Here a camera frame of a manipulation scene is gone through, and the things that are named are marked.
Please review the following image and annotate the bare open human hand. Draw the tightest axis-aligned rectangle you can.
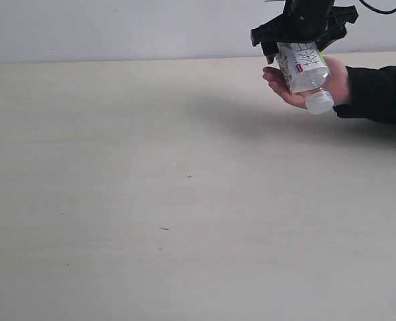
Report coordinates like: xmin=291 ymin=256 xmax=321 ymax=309
xmin=263 ymin=56 xmax=351 ymax=109

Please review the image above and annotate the black sleeved forearm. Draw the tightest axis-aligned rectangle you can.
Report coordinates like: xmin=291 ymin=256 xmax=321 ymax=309
xmin=334 ymin=66 xmax=396 ymax=125

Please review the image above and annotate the orange pear label tea bottle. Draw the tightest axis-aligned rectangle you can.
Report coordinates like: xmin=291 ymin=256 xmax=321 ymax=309
xmin=276 ymin=42 xmax=334 ymax=115

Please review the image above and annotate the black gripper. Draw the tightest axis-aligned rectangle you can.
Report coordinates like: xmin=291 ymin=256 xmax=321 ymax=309
xmin=250 ymin=0 xmax=358 ymax=64

